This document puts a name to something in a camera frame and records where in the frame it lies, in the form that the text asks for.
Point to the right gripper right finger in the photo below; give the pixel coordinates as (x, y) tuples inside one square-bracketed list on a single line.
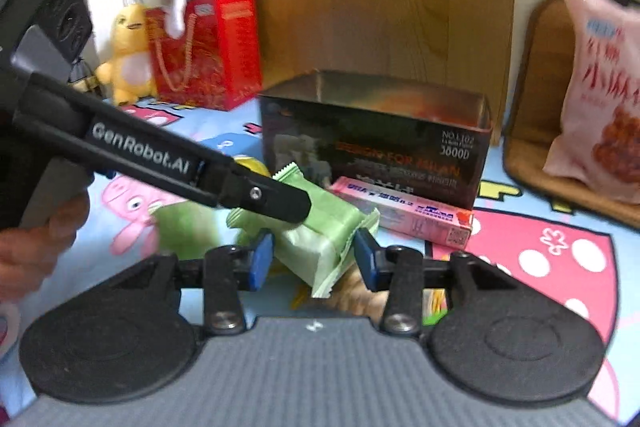
[(404, 273)]

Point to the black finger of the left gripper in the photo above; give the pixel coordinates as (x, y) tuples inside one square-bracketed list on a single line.
[(264, 196)]

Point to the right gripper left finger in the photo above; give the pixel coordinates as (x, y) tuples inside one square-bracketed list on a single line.
[(222, 274)]

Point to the yellow lid jelly cup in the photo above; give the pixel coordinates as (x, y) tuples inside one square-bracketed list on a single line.
[(253, 164)]

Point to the pink snack box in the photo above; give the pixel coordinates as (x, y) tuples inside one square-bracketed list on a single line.
[(408, 214)]

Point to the light green snack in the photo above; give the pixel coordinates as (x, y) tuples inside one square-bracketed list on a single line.
[(318, 250)]

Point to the beige nut snack packet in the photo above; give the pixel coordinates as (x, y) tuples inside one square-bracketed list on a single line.
[(350, 295)]

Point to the person's left hand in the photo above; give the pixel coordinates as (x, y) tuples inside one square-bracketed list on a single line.
[(29, 256)]

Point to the yellow duck plush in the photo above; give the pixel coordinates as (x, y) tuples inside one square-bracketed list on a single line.
[(129, 70)]

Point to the red gift bag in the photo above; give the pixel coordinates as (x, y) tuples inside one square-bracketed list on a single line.
[(216, 63)]

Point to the dark cardboard box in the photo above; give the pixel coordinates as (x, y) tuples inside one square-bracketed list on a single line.
[(409, 136)]

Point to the pink snack bag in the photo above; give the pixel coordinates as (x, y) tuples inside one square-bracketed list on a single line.
[(599, 139)]

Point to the wooden chair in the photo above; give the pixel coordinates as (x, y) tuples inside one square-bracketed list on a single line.
[(535, 117)]

